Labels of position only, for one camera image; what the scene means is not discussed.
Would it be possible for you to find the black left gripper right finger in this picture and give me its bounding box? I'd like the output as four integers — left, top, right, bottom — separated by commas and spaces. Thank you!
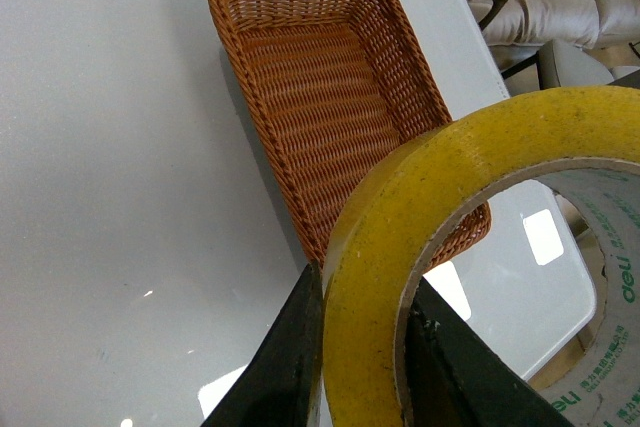
405, 280, 571, 427

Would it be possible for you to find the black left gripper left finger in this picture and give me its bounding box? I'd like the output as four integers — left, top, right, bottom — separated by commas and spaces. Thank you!
203, 261, 320, 426

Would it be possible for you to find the yellow clear tape roll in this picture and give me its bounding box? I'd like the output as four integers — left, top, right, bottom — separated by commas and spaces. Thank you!
323, 86, 639, 426

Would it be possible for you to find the brown wicker basket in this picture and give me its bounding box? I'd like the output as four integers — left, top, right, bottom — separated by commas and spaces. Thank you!
203, 0, 492, 273

